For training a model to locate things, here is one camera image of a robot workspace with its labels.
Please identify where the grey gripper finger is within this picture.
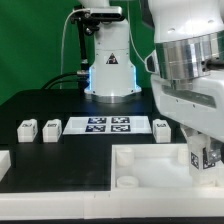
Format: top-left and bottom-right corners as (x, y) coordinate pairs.
(180, 125), (198, 141)
(206, 137), (224, 167)

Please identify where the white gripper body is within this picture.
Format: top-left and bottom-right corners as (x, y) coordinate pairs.
(151, 71), (224, 142)

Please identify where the white square tabletop part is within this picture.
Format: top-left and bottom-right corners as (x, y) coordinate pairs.
(110, 142), (224, 192)

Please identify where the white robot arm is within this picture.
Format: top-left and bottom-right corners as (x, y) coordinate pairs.
(79, 0), (224, 163)

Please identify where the white sheet with markers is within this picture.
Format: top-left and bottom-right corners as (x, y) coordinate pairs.
(63, 116), (152, 135)

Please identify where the white left fence block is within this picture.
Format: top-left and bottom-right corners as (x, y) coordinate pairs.
(0, 150), (11, 181)

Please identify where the white front fence wall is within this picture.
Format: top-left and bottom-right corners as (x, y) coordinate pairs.
(0, 188), (224, 220)

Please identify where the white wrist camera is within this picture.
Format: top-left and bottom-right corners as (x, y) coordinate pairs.
(145, 50), (160, 74)

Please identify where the white cable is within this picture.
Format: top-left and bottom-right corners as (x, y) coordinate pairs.
(59, 0), (148, 90)

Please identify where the black cables bundle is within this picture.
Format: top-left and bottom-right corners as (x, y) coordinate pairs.
(41, 71), (90, 90)

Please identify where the black camera on stand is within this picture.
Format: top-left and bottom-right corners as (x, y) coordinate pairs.
(71, 6), (124, 22)

